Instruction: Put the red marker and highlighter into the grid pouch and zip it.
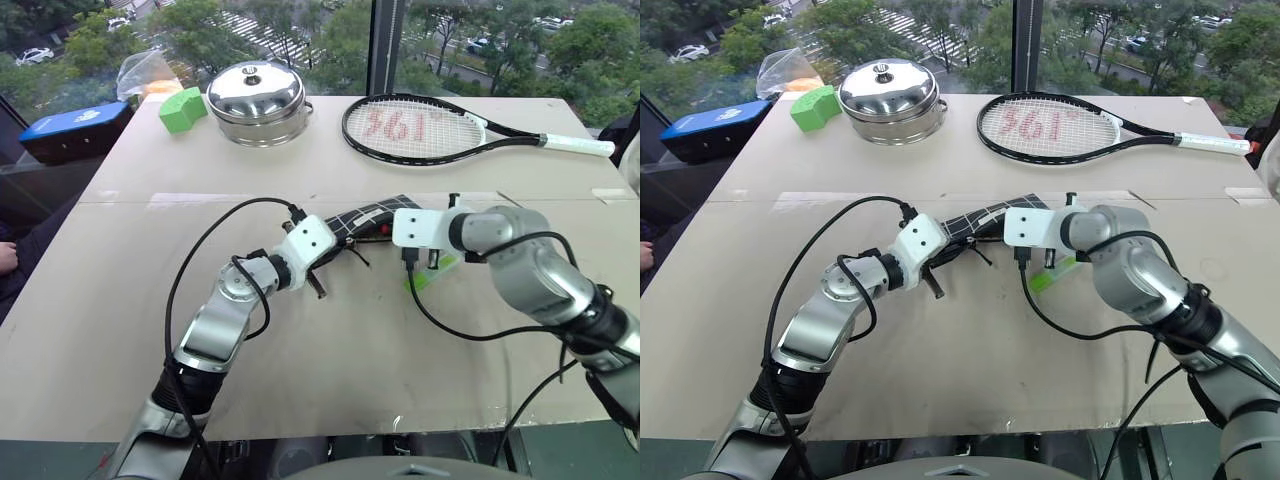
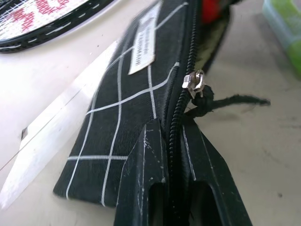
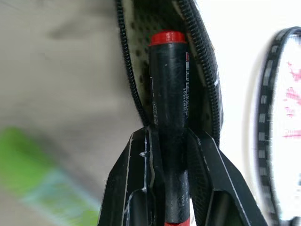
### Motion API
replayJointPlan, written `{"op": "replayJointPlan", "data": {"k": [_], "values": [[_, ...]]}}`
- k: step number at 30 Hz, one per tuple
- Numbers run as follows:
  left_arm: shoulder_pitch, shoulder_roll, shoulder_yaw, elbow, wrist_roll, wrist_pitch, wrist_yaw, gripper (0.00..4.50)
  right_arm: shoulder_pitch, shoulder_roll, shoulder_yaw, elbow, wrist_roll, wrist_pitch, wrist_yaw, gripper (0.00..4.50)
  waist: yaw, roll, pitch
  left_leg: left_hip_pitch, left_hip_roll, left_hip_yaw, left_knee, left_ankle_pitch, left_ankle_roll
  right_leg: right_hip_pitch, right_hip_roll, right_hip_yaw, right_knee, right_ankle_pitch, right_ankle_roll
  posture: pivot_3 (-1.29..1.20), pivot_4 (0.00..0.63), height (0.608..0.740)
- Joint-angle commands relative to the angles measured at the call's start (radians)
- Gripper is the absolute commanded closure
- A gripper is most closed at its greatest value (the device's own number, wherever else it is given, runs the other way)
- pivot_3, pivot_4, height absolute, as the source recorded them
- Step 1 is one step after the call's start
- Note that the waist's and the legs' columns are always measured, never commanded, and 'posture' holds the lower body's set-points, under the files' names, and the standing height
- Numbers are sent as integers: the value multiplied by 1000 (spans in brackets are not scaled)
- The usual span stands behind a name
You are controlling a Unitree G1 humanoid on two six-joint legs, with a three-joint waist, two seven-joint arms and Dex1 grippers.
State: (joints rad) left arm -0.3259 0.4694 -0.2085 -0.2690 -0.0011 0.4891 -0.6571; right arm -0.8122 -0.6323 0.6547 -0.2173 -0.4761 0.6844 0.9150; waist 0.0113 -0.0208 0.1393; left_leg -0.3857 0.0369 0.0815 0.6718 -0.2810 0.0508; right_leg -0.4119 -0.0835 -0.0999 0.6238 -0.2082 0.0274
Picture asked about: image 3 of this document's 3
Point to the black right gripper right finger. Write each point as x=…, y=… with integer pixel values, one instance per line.
x=218, y=183

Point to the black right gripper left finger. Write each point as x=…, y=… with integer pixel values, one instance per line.
x=131, y=179

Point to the black marker with red ends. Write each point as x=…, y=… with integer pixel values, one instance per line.
x=169, y=94

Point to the white pouch with pink print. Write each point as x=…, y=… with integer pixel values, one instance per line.
x=279, y=117

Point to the green highlighter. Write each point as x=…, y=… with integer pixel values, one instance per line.
x=35, y=179

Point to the grid pouch with black zipper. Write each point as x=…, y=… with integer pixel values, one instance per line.
x=134, y=58

